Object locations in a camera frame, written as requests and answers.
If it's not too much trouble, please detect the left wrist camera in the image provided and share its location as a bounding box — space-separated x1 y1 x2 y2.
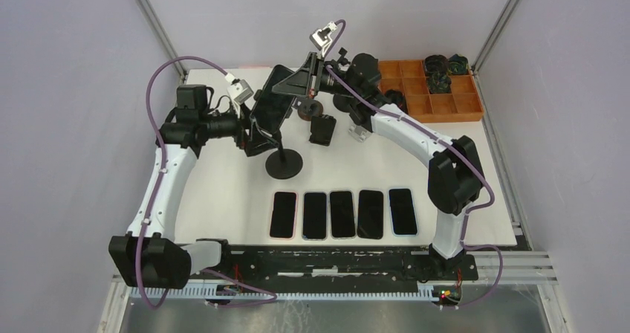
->
224 73 254 117

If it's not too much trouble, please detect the white case phone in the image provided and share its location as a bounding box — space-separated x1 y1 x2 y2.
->
388 188 418 236

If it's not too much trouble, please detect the wooden compartment tray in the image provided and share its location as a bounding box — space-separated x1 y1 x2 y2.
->
378 59 484 123

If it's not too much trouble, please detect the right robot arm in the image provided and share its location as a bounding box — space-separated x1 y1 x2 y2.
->
272 51 492 279

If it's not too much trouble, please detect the small black folding stand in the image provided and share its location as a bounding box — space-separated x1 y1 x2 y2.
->
309 114 337 146

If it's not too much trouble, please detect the silver metal phone stand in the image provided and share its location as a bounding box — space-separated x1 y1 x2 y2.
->
348 123 372 143

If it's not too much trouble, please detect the clear case phone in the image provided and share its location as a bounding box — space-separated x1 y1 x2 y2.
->
302 192 328 240

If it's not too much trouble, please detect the pink case phone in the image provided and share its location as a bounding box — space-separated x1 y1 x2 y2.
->
269 192 297 239

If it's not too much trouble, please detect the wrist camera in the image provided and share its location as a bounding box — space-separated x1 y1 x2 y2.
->
224 73 254 117
309 19 345 59

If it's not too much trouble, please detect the white slotted cable duct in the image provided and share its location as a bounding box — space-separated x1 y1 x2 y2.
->
129 283 464 303

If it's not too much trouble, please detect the tall black phone stand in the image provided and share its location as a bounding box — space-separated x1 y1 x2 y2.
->
332 47 366 114
251 90 303 180

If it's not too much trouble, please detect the black phone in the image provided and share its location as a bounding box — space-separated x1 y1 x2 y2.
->
357 190 384 240
329 190 356 239
250 65 295 135

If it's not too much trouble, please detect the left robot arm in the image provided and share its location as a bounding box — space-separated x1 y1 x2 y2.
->
108 84 273 290

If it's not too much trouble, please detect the black mounting base plate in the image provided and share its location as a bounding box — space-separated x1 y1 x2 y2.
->
214 245 479 294

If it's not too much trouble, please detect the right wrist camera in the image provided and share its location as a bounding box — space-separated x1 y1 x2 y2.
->
309 19 345 59

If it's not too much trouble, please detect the black cable coil front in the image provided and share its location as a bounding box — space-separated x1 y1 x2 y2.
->
386 88 409 115

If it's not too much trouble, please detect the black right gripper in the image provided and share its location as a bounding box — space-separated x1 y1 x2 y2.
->
272 51 360 99

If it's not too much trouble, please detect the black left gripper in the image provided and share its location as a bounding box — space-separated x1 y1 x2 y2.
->
200 99 279 157

